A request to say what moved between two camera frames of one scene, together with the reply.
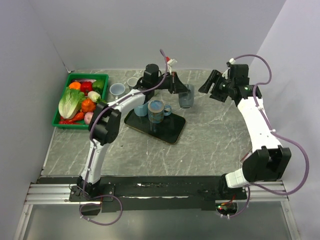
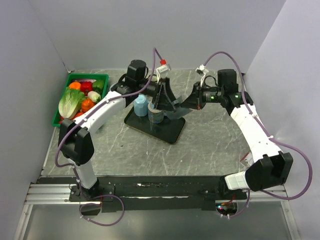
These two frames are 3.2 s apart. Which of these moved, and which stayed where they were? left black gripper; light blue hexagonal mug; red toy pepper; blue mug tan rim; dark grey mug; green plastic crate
Moved: left black gripper; dark grey mug
Stayed: blue mug tan rim; light blue hexagonal mug; red toy pepper; green plastic crate
